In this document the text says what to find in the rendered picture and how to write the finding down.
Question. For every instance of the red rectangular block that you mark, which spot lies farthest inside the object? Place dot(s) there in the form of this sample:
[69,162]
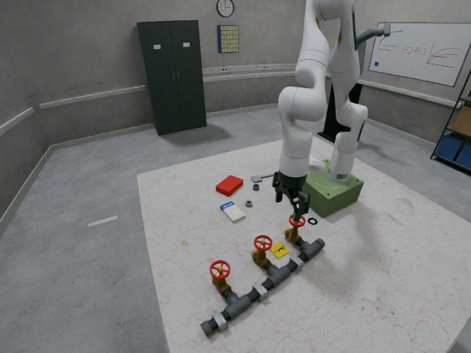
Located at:
[229,185]

